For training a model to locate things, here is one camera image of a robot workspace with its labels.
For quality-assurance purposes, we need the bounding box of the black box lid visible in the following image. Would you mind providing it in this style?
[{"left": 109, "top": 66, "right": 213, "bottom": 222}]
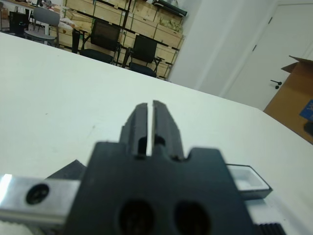
[{"left": 46, "top": 159, "right": 87, "bottom": 181}]

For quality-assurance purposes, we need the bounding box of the wooden crate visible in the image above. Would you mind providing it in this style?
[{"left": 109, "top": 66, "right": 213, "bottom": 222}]
[
  {"left": 124, "top": 17, "right": 157, "bottom": 39},
  {"left": 156, "top": 23, "right": 184, "bottom": 49},
  {"left": 65, "top": 0, "right": 96, "bottom": 16}
]

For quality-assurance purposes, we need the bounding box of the black mesh back chair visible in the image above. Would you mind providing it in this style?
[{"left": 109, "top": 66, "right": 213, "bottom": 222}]
[{"left": 79, "top": 18, "right": 122, "bottom": 65}]

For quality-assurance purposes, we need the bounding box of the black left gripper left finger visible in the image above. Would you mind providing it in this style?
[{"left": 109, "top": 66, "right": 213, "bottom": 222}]
[{"left": 119, "top": 102, "right": 149, "bottom": 157}]

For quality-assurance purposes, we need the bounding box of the black upright panel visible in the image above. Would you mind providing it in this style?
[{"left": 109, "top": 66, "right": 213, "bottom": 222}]
[{"left": 72, "top": 28, "right": 82, "bottom": 53}]

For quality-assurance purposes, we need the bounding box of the black rolled mat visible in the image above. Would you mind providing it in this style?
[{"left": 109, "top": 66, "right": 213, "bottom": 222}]
[{"left": 151, "top": 0, "right": 188, "bottom": 17}]

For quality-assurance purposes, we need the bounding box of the black padded chair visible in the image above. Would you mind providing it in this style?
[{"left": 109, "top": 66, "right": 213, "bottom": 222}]
[{"left": 123, "top": 34, "right": 165, "bottom": 77}]

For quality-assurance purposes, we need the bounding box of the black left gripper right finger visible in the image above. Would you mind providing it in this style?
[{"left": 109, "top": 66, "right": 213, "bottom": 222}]
[{"left": 152, "top": 99, "right": 184, "bottom": 160}]

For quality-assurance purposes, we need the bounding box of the black box with white insert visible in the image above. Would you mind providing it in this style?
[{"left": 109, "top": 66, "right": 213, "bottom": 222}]
[{"left": 226, "top": 164, "right": 273, "bottom": 200}]

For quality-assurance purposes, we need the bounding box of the white door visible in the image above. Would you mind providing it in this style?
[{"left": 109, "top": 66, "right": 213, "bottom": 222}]
[{"left": 228, "top": 0, "right": 313, "bottom": 111}]

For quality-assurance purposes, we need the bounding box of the brown cardboard box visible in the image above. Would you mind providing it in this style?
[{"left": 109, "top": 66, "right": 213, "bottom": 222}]
[{"left": 264, "top": 55, "right": 313, "bottom": 144}]

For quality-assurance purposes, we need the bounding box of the black metal shelving rack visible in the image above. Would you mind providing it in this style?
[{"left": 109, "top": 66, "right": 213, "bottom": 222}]
[{"left": 62, "top": 0, "right": 184, "bottom": 79}]

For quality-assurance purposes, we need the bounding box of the grey office chair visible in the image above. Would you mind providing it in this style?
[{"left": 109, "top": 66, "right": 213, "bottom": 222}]
[{"left": 24, "top": 6, "right": 61, "bottom": 47}]

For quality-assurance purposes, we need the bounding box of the black computer tower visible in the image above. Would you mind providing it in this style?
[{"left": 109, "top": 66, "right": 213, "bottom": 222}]
[{"left": 8, "top": 11, "right": 26, "bottom": 34}]

